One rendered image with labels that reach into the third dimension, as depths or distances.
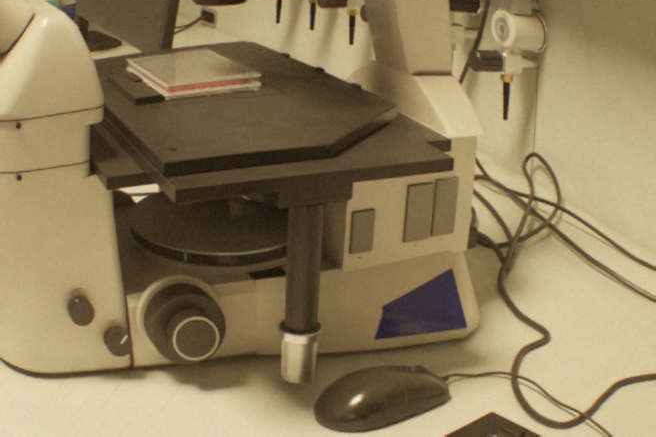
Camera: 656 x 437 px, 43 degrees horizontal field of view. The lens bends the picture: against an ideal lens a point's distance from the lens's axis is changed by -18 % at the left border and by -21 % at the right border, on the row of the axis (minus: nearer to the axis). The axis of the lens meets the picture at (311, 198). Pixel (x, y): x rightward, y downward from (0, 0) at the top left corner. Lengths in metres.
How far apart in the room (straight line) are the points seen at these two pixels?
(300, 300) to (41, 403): 0.24
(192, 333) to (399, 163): 0.19
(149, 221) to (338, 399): 0.25
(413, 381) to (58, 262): 0.29
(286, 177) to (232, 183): 0.04
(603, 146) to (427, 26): 0.40
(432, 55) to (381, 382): 0.31
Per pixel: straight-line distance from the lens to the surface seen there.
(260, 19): 2.07
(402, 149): 0.71
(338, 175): 0.66
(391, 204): 0.82
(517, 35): 1.22
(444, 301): 0.85
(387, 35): 0.89
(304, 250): 0.71
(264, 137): 0.68
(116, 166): 0.69
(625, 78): 1.14
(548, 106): 1.28
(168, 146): 0.66
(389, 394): 0.72
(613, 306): 0.97
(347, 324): 0.81
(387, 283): 0.83
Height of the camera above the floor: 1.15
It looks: 20 degrees down
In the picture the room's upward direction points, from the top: 3 degrees clockwise
